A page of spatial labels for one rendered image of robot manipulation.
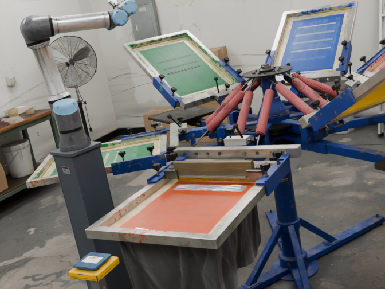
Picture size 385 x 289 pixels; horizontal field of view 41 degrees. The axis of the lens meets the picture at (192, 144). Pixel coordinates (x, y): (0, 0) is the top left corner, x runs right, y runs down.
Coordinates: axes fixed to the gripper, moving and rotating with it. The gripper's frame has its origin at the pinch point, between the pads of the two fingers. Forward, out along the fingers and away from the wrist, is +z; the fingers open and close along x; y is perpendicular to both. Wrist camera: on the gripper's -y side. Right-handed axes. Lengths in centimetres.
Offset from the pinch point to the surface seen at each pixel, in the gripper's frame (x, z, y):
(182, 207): -77, -95, -39
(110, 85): -104, 480, 32
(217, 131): -86, -17, 11
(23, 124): -56, 282, -93
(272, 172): -87, -101, 1
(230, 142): -81, -57, 3
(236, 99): -76, -23, 29
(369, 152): -116, -91, 51
